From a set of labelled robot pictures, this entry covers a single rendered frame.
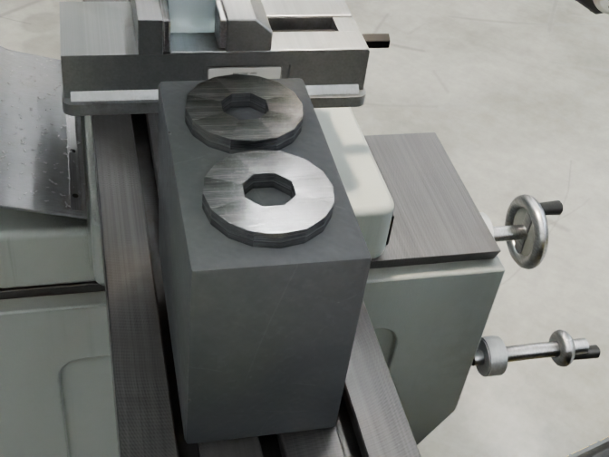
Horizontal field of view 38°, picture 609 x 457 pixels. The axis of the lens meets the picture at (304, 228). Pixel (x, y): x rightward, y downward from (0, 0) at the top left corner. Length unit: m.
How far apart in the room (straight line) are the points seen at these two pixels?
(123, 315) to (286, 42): 0.40
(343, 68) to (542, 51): 2.32
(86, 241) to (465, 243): 0.50
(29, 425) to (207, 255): 0.75
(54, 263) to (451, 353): 0.59
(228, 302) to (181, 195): 0.08
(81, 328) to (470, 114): 1.94
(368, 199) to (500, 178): 1.55
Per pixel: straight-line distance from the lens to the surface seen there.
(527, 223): 1.41
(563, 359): 1.42
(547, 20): 3.56
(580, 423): 2.06
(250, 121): 0.66
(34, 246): 1.05
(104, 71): 1.00
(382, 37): 1.11
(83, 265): 1.07
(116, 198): 0.90
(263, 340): 0.62
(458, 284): 1.22
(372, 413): 0.73
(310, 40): 1.04
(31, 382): 1.21
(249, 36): 1.00
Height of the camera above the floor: 1.52
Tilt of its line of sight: 41 degrees down
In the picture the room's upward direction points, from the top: 8 degrees clockwise
